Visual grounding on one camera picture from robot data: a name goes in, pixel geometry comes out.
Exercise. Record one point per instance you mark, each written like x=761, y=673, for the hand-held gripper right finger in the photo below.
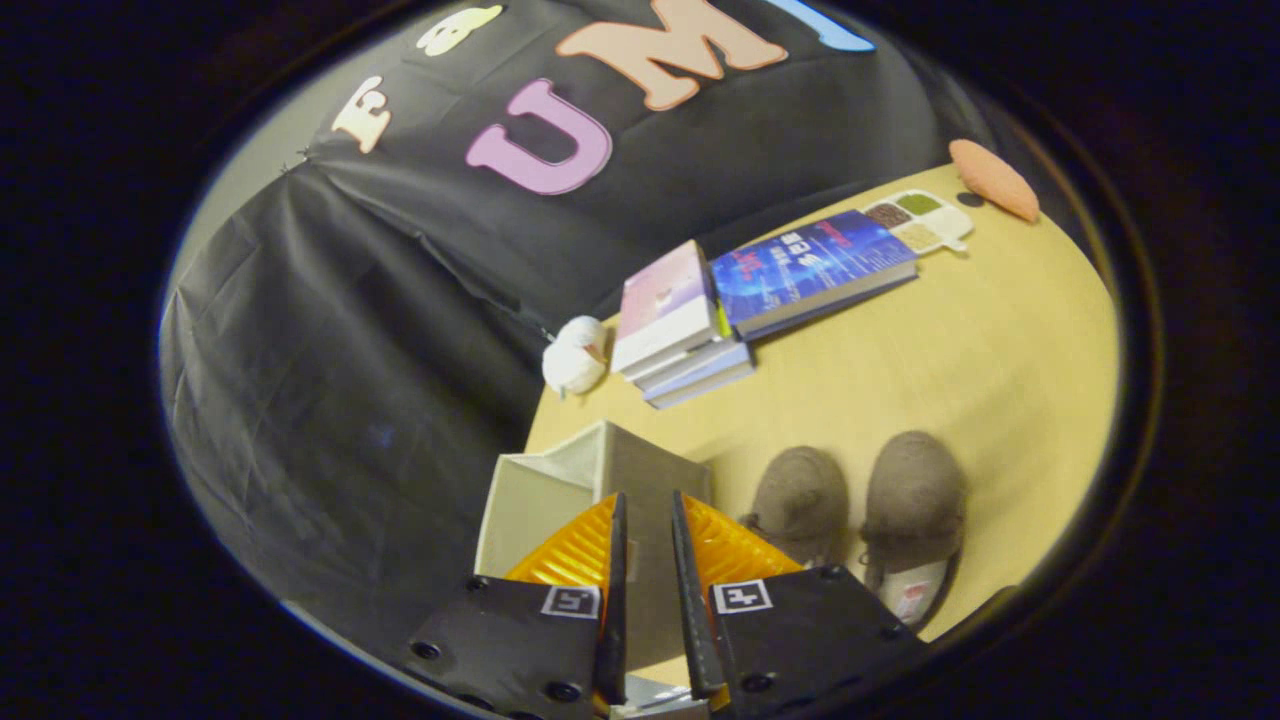
x=690, y=600

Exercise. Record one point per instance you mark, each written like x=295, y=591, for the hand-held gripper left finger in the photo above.
x=612, y=600

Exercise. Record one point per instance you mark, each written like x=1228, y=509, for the beige fabric storage box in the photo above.
x=540, y=500

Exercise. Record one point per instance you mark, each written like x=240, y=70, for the brown plush slipper shoe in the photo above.
x=800, y=500
x=915, y=500

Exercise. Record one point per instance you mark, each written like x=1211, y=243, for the lavender book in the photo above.
x=705, y=378

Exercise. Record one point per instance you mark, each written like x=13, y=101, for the white thin book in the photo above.
x=690, y=358

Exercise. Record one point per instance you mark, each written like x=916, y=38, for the white plush duck toy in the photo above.
x=575, y=355

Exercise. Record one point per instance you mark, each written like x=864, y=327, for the pink cover book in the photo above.
x=665, y=300

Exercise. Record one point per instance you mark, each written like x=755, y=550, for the blue cover book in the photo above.
x=800, y=265

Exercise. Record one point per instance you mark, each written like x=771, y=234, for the black backdrop cloth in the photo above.
x=350, y=350

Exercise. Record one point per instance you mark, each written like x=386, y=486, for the white divided sample tray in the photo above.
x=925, y=222

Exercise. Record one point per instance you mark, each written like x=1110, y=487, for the small dark disc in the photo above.
x=969, y=199

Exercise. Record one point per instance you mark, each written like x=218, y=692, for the orange oval pad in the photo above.
x=993, y=178

